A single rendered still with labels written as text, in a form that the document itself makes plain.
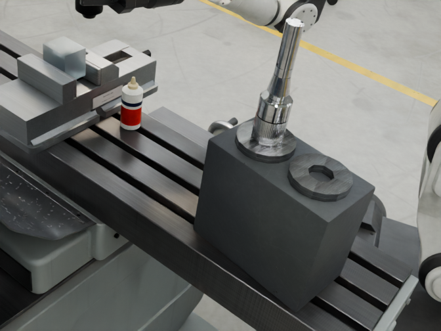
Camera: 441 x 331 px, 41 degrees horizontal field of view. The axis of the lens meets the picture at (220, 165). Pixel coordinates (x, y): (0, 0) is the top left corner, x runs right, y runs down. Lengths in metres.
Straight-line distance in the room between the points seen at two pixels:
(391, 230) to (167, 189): 0.84
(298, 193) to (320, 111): 2.47
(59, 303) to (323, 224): 0.58
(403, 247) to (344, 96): 1.89
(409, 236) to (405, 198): 1.12
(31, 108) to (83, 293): 0.37
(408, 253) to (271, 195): 0.91
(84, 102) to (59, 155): 0.12
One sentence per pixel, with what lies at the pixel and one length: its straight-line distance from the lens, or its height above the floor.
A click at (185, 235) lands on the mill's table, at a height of 0.96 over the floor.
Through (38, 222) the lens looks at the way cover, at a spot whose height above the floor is 0.91.
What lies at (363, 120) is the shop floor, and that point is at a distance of 3.30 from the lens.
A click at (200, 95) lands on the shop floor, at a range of 3.17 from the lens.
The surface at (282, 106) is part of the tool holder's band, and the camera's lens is 0.81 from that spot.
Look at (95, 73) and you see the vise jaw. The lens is 1.16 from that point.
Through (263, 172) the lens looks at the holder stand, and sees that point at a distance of 0.82.
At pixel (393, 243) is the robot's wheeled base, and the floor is 0.57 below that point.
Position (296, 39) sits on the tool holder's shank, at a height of 1.32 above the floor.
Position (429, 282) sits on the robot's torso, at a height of 0.67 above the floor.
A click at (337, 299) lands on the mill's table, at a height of 0.96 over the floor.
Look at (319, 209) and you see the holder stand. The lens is 0.79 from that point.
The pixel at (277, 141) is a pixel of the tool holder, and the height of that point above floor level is 1.17.
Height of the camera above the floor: 1.64
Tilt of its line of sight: 38 degrees down
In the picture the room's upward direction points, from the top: 11 degrees clockwise
